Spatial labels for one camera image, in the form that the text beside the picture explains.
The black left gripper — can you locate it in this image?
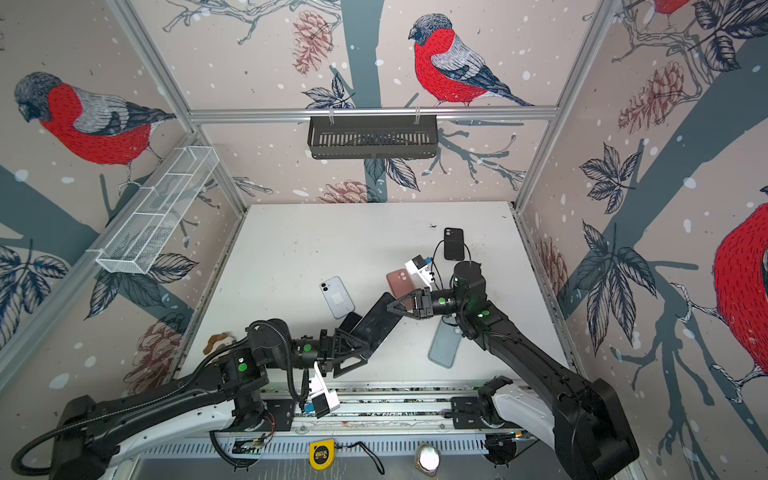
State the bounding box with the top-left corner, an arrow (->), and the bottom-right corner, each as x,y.
265,327 -> 369,379

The pink phone case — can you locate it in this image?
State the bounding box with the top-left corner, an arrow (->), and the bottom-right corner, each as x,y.
386,268 -> 416,298

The black screen phone purple case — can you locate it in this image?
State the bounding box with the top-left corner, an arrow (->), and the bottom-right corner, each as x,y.
350,292 -> 402,360

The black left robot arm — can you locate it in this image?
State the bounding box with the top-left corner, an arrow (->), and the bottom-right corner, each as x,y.
11,319 -> 374,479

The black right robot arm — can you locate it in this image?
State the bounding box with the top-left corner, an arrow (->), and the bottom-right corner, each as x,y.
387,261 -> 639,479

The light blue phone case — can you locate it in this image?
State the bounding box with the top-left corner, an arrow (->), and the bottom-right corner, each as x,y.
427,316 -> 463,369

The yellow tape measure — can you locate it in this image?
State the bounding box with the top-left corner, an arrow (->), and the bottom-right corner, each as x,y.
309,439 -> 336,471

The brown paw shaped toy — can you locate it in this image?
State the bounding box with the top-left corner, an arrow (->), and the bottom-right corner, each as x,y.
202,332 -> 235,356

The round shiny lamp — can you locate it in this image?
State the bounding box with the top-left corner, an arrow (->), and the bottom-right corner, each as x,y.
414,443 -> 440,477

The white phone camera up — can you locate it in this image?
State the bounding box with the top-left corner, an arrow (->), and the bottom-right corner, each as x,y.
320,276 -> 355,319

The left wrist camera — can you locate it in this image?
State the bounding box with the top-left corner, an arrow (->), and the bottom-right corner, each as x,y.
303,362 -> 340,418

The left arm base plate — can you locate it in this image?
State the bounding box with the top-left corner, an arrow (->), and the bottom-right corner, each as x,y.
238,399 -> 297,433

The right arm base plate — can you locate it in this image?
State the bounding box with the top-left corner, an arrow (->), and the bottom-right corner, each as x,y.
443,396 -> 523,430

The black wire wall basket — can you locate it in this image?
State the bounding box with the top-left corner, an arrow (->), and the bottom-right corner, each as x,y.
307,115 -> 439,160

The white mesh wall shelf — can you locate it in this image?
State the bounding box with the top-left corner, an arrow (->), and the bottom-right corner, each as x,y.
96,146 -> 219,274

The horizontal aluminium rail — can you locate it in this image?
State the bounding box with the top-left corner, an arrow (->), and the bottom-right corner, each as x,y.
187,106 -> 560,125

